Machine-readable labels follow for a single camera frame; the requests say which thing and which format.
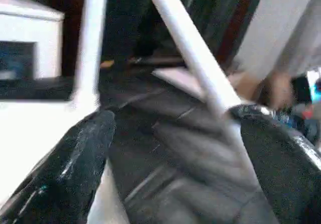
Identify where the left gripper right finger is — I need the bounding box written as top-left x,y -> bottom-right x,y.
227,105 -> 321,224

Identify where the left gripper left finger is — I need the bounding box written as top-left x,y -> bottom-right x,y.
0,109 -> 116,224

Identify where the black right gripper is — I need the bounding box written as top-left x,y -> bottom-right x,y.
278,93 -> 321,147

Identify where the white plastic table top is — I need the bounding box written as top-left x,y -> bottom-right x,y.
0,90 -> 126,224

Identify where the white plastic table leg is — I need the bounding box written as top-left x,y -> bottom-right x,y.
72,0 -> 108,109
141,0 -> 263,194

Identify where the black mat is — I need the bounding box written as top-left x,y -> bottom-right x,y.
0,55 -> 321,224

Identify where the white cabinet with glass doors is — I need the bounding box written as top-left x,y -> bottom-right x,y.
0,0 -> 66,80

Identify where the white board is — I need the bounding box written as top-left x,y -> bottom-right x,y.
152,67 -> 204,94

